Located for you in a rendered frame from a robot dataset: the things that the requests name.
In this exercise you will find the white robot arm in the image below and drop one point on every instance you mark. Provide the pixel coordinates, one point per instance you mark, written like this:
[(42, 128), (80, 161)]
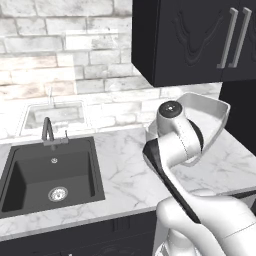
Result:
[(206, 216)]

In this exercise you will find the black fridge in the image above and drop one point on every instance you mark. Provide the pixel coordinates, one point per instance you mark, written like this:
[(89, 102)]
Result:
[(240, 113)]

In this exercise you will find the dark grey sink tap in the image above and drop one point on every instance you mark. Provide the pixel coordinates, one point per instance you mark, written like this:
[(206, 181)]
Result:
[(49, 133)]

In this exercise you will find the black wall cupboard door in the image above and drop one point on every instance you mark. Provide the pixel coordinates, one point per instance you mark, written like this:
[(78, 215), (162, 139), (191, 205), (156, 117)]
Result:
[(186, 36), (248, 50)]

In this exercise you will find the black kitchen sink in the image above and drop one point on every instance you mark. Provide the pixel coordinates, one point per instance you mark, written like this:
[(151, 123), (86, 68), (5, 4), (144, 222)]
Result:
[(50, 178)]

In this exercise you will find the black base cupboard run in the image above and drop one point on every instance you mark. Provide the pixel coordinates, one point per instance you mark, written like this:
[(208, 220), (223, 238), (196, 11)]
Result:
[(83, 238)]

